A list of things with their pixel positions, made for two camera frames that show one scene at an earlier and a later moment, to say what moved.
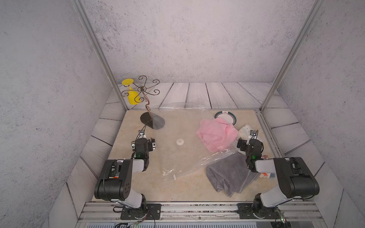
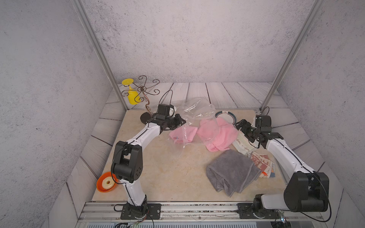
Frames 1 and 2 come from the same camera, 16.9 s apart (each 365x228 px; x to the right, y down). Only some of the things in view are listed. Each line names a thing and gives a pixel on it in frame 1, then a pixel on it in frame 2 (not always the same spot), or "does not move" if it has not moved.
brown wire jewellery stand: [146, 118] does not move
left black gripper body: [149, 146] -> [172, 123]
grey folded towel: [231, 174] does not move
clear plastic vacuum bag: [186, 153] -> [196, 125]
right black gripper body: [244, 147] -> [251, 136]
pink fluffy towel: [217, 135] does not move
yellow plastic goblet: [133, 97] does not move
